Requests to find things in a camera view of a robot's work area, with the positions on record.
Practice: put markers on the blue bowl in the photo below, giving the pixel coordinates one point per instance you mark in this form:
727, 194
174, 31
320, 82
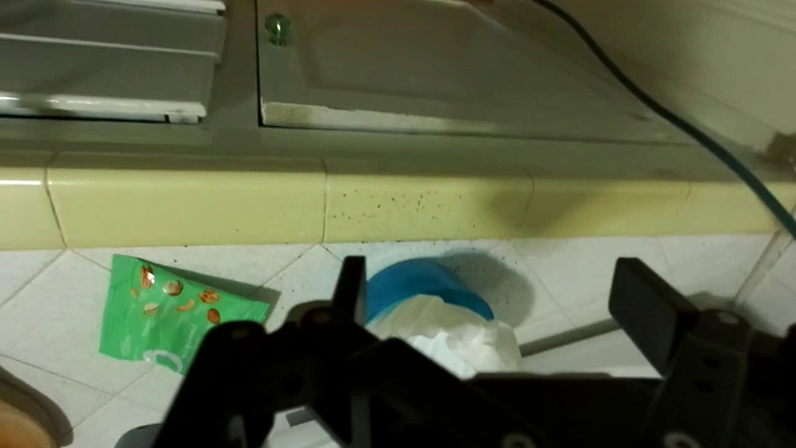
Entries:
423, 282

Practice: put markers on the metal cabinet knob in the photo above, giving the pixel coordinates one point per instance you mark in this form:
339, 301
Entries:
278, 27

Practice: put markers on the white panelled door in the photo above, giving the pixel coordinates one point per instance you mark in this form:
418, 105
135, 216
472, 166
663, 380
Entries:
729, 51

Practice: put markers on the white cupcake liner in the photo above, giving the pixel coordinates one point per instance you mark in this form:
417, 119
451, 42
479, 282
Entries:
456, 336

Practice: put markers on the green seed packet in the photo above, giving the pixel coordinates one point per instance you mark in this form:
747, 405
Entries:
165, 332

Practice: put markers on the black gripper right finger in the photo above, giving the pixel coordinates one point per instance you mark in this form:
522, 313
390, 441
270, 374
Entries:
713, 374

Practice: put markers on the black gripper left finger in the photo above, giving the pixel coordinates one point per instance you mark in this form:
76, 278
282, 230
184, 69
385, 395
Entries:
250, 388

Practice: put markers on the white lower cabinet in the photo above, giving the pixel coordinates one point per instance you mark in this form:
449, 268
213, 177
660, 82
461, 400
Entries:
414, 74

